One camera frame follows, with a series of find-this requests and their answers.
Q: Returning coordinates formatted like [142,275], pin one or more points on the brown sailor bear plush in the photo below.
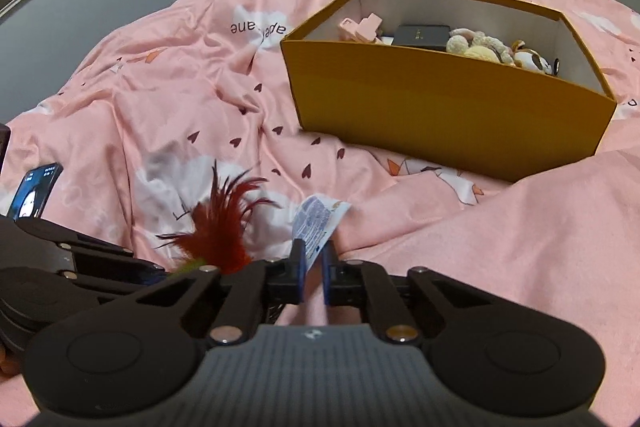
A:
[529,59]

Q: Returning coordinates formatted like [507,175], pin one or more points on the smartphone with lit screen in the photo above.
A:
[34,190]

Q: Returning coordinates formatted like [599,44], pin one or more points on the white crochet bunny doll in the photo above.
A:
[475,44]

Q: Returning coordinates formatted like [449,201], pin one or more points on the red feather toy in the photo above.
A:
[219,223]

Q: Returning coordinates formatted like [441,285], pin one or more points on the orange cardboard box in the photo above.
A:
[496,120]

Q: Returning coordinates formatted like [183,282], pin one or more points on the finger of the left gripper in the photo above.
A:
[104,272]
[49,231]

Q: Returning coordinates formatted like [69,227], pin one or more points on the dark navy gift box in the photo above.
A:
[427,37]

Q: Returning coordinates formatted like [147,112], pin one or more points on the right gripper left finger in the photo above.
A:
[258,294]

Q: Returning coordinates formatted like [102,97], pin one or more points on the pink patterned bed sheet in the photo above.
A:
[160,105]

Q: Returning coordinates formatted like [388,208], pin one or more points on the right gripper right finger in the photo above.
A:
[367,286]

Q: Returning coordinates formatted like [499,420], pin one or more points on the pink phone holder stick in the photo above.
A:
[363,31]

